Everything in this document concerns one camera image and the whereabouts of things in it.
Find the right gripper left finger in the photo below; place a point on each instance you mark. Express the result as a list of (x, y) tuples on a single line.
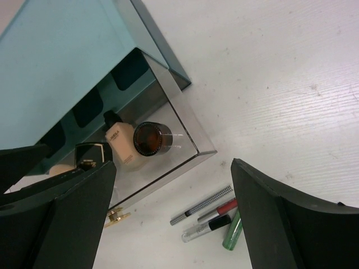
[(56, 222)]

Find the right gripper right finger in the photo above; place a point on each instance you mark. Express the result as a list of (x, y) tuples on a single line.
[(288, 228)]

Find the red lip pencil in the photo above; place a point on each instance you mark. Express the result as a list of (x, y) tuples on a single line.
[(218, 211)]

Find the black gold compact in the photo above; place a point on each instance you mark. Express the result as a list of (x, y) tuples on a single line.
[(92, 154)]

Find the black clear mascara tube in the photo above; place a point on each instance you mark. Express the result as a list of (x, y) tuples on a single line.
[(202, 229)]

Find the grey patterned eyeliner pencil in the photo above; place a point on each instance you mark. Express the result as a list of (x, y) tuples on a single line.
[(202, 204)]

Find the round dark powder jar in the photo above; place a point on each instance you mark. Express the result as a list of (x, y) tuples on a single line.
[(152, 138)]

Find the clear drawer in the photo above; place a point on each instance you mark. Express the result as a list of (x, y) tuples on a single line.
[(139, 113)]

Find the teal drawer box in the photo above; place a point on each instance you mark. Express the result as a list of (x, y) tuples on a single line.
[(65, 63)]

